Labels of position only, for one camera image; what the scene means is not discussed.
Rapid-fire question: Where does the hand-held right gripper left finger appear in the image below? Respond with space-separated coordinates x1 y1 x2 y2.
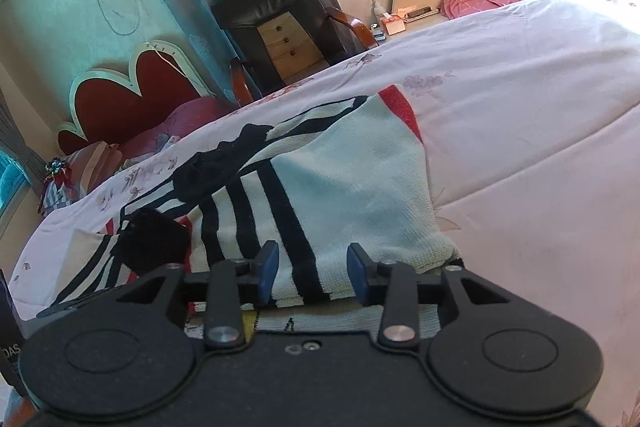
116 241 279 349

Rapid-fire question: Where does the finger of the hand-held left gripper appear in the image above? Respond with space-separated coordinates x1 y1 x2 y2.
36 289 126 319

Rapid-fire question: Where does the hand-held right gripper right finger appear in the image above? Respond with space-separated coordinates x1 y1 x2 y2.
347 243 508 348

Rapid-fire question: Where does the striped cloth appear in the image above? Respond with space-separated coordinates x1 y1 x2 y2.
40 142 123 212

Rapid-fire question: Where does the maroon bedding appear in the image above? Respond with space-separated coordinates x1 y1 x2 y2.
117 96 236 158

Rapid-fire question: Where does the red heart-shaped headboard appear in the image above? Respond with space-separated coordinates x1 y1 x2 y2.
55 39 216 155

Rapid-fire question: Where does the small wooden drawer chest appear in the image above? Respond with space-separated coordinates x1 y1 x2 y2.
256 11 326 82

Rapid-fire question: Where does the white floral quilt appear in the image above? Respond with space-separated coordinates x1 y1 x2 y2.
10 0 640 427

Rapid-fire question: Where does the pink tissue box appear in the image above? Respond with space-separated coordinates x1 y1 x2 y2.
380 13 406 35

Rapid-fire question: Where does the cream nightstand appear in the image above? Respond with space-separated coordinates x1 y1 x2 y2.
370 7 451 42

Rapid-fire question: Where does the wooden nightstand with drawers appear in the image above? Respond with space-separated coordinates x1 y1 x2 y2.
211 0 381 105

